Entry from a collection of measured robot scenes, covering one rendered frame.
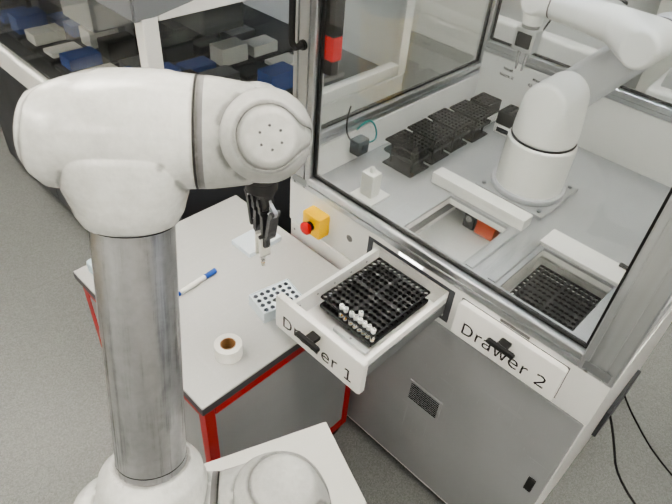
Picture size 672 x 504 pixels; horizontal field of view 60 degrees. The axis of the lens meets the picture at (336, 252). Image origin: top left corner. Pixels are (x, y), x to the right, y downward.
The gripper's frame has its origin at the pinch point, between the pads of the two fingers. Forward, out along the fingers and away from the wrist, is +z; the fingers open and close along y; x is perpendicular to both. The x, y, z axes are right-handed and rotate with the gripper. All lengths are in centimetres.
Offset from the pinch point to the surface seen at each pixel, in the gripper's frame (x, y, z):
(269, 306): 0.2, -3.4, 19.7
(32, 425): 64, 57, 99
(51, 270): 35, 135, 99
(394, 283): -26.2, -22.0, 9.5
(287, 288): -7.9, 0.3, 20.4
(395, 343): -14.7, -36.2, 11.8
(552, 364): -37, -63, 6
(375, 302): -17.4, -24.9, 9.2
